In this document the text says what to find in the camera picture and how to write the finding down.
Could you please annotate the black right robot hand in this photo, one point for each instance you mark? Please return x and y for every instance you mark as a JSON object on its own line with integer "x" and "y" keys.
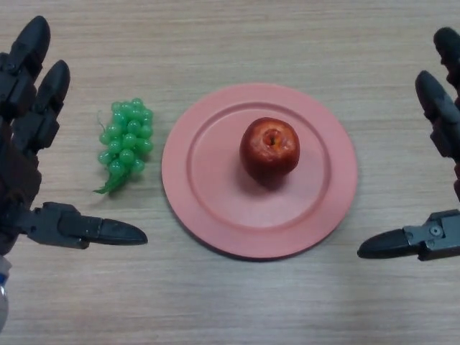
{"x": 449, "y": 125}

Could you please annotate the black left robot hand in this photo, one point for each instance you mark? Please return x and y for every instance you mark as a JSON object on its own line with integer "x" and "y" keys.
{"x": 21, "y": 136}

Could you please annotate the red apple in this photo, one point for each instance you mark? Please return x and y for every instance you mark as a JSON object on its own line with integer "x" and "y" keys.
{"x": 269, "y": 149}

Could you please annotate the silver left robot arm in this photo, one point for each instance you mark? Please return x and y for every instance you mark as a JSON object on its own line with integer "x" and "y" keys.
{"x": 3, "y": 298}

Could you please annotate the pink round plate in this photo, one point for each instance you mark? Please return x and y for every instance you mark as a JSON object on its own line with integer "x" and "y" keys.
{"x": 215, "y": 208}

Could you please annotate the green grape bunch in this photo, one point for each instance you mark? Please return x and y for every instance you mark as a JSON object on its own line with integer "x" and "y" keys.
{"x": 125, "y": 143}

